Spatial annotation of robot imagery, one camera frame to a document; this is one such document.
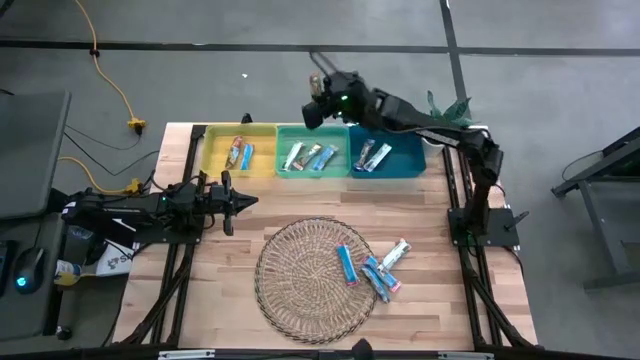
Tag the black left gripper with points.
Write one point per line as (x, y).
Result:
(217, 200)

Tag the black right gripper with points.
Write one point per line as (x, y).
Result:
(347, 97)

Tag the green orange granola bar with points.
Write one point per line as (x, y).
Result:
(316, 86)

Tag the red green granola bar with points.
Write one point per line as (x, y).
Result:
(234, 152)

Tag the green brown granola bar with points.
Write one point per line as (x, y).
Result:
(308, 156)

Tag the dark blue granola bar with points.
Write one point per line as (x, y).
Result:
(364, 155)

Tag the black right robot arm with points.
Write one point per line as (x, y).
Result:
(480, 200)

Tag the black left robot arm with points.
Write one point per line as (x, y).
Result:
(90, 210)

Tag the yellow plastic bin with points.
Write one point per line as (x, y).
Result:
(262, 150)

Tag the teal plastic bin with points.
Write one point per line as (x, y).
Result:
(310, 175)

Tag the black clamp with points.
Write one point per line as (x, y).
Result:
(246, 118)

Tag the black floor tape strip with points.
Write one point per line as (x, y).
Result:
(445, 20)
(250, 47)

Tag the blue plastic bin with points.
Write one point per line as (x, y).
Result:
(407, 160)

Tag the round woven straw placemat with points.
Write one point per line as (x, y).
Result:
(310, 300)

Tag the white printed bag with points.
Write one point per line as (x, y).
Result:
(117, 262)

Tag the potted plant white pot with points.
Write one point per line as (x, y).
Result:
(457, 112)

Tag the black container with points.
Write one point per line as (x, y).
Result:
(80, 245)

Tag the yellow white bottle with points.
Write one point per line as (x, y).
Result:
(67, 272)

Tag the grey desk top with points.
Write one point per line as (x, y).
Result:
(30, 150)

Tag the black computer mouse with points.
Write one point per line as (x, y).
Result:
(30, 265)

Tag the black caster wheel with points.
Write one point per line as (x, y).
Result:
(63, 333)

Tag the grey side table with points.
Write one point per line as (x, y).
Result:
(30, 315)

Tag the black aluminium frame rails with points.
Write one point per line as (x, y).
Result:
(470, 257)
(181, 255)

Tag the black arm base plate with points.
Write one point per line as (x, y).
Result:
(495, 235)
(150, 239)

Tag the silver metal bracket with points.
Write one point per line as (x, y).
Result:
(465, 356)
(187, 354)

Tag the grey metal desk frame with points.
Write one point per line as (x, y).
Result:
(607, 240)

